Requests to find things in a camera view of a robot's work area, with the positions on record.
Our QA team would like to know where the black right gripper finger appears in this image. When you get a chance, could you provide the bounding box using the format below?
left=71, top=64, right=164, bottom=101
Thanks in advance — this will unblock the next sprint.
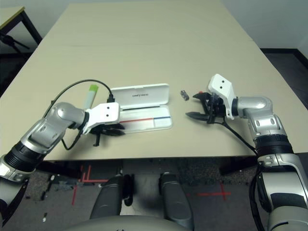
left=185, top=112, right=210, bottom=121
left=192, top=92, right=212, bottom=108

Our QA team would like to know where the grey robot torso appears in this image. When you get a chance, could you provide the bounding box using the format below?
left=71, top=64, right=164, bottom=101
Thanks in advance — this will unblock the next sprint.
left=64, top=215, right=191, bottom=231

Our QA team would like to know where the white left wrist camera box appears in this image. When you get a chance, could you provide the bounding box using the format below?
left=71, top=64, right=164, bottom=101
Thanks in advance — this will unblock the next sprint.
left=81, top=102, right=120, bottom=135

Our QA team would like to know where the dark grey right robot leg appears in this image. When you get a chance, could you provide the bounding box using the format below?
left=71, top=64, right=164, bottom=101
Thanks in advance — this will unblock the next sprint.
left=158, top=172, right=194, bottom=229

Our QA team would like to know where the dark grey robot leg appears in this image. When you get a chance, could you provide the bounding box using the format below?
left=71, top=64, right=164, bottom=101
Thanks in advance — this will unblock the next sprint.
left=158, top=172, right=194, bottom=229
left=90, top=174, right=134, bottom=219

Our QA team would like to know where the beige side table black frame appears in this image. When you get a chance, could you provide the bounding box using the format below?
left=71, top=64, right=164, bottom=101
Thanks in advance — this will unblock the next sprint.
left=0, top=6, right=43, bottom=45

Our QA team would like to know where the dark grey left robot leg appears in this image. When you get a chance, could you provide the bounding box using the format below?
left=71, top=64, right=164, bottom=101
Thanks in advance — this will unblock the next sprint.
left=90, top=174, right=134, bottom=219

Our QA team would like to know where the white eraser with green end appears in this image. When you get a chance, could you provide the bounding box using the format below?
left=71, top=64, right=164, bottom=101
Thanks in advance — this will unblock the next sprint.
left=83, top=84, right=99, bottom=110

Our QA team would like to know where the black tripod stand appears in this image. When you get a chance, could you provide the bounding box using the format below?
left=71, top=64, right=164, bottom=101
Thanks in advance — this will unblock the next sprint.
left=0, top=33, right=31, bottom=58

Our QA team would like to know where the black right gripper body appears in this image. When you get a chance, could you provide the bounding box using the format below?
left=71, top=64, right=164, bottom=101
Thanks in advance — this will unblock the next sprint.
left=204, top=93, right=228, bottom=125

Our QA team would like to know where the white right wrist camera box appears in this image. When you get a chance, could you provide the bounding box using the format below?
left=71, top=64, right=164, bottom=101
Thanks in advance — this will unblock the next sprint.
left=207, top=74, right=239, bottom=120

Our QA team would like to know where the white plastic pencil case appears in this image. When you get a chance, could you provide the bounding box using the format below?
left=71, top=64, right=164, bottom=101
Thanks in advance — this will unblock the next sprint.
left=111, top=83, right=173, bottom=133

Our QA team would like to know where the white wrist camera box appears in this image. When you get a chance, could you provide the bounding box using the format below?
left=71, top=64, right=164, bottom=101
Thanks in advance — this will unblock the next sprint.
left=207, top=74, right=239, bottom=120
left=81, top=102, right=120, bottom=135

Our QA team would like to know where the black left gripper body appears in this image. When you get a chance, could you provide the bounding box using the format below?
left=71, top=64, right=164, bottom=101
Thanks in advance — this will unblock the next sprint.
left=91, top=124, right=108, bottom=147

